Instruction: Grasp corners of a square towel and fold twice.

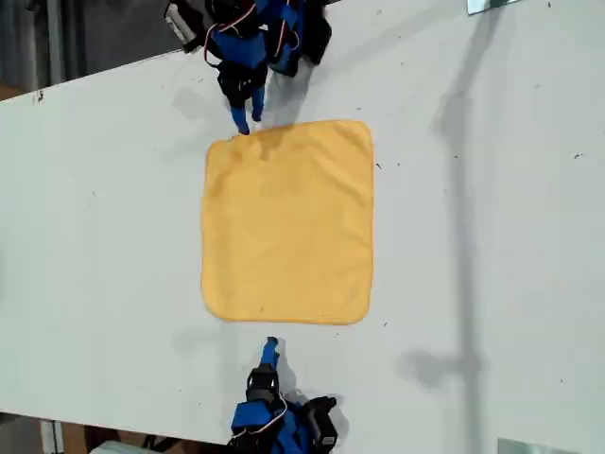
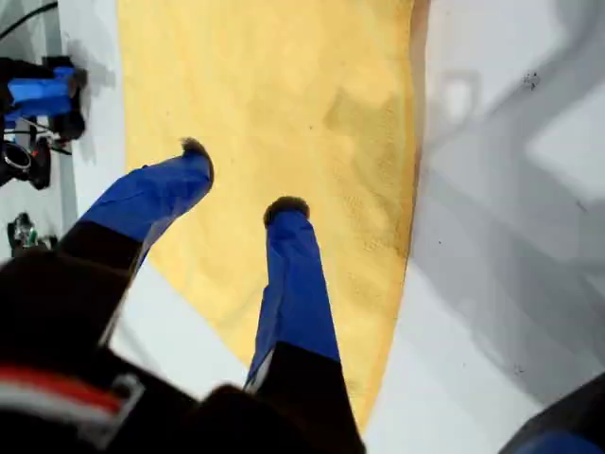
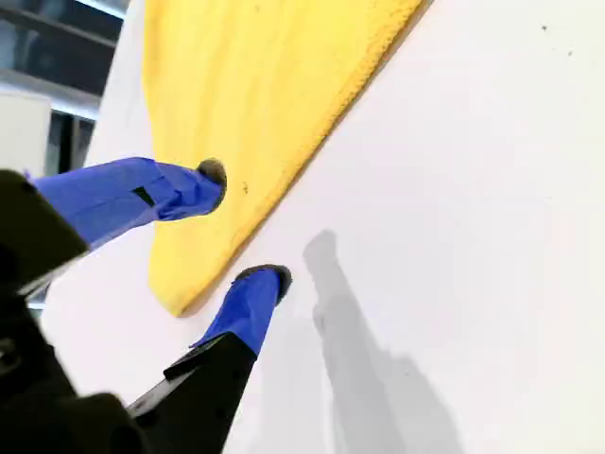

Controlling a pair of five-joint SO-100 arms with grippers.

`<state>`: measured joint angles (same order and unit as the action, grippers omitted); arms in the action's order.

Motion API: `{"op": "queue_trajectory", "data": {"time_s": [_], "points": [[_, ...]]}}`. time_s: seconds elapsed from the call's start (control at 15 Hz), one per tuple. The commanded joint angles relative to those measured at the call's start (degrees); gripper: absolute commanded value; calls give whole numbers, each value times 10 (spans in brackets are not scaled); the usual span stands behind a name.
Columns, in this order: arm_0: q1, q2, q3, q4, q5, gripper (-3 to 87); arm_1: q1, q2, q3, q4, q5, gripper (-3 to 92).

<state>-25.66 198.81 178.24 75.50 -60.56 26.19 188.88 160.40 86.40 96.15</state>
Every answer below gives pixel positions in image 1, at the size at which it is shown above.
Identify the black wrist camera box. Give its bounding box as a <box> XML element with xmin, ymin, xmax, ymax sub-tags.
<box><xmin>300</xmin><ymin>11</ymin><xmax>334</xmax><ymax>66</ymax></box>
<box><xmin>302</xmin><ymin>395</ymin><xmax>339</xmax><ymax>448</ymax></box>

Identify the grey metal frame bar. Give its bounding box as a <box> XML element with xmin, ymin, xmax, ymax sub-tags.
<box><xmin>44</xmin><ymin>0</ymin><xmax>65</xmax><ymax>86</ymax></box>

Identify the steel post with black clamp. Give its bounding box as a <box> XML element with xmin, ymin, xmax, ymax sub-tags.
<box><xmin>163</xmin><ymin>2</ymin><xmax>207</xmax><ymax>54</ymax></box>

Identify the white metal frame bar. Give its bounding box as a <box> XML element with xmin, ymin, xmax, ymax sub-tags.
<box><xmin>40</xmin><ymin>419</ymin><xmax>65</xmax><ymax>454</ymax></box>

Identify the yellow square microfibre towel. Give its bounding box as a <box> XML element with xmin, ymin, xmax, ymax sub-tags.
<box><xmin>200</xmin><ymin>119</ymin><xmax>375</xmax><ymax>326</ymax></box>

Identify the red white gripper wire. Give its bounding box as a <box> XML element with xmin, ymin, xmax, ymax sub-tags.
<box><xmin>231</xmin><ymin>392</ymin><xmax>289</xmax><ymax>436</ymax></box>
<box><xmin>203</xmin><ymin>13</ymin><xmax>259</xmax><ymax>67</ymax></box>

